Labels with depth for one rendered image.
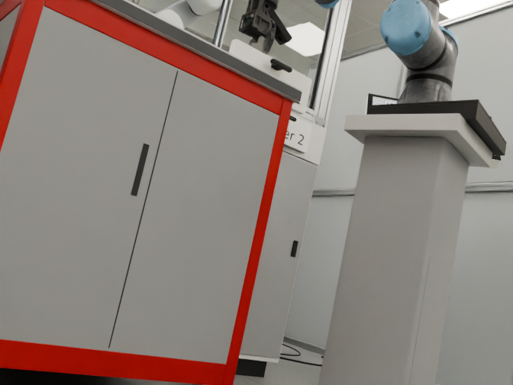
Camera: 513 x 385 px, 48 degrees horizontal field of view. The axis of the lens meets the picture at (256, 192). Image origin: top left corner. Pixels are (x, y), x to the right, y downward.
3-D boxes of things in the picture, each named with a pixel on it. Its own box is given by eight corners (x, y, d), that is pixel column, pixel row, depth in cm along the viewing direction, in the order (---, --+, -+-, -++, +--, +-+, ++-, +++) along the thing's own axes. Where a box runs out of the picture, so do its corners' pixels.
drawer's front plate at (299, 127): (306, 153, 213) (312, 124, 214) (246, 127, 195) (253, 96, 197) (303, 153, 214) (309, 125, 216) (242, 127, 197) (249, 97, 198)
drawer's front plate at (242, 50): (304, 114, 169) (312, 79, 170) (226, 76, 151) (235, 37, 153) (301, 115, 170) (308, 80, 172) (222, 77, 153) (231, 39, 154)
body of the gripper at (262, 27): (237, 33, 171) (246, -4, 173) (259, 45, 176) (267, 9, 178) (253, 27, 165) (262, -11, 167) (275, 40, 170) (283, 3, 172)
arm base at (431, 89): (457, 132, 149) (462, 96, 151) (450, 108, 136) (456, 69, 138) (398, 129, 155) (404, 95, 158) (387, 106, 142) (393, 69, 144)
